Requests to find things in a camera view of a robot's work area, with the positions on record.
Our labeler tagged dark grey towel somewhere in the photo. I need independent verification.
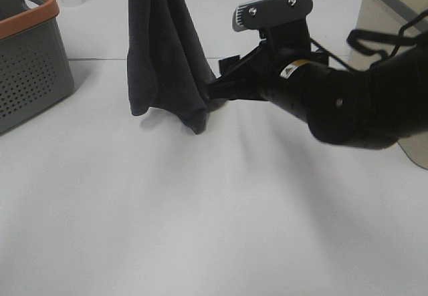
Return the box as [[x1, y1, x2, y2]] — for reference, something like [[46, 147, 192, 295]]
[[127, 0, 225, 134]]

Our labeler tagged grey basket with orange rim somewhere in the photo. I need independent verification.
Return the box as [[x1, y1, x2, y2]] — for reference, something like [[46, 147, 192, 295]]
[[1, 0, 74, 132]]

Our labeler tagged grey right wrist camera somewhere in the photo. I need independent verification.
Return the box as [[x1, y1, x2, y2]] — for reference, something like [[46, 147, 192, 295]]
[[231, 0, 313, 32]]

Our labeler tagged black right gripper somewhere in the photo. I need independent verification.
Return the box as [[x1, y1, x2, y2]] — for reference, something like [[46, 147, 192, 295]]
[[207, 20, 329, 111]]

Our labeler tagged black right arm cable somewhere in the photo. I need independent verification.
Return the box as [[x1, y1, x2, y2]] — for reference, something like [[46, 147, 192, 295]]
[[309, 8, 428, 73]]

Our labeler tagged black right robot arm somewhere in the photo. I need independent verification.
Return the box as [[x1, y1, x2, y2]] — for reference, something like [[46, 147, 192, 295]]
[[207, 19, 427, 149]]

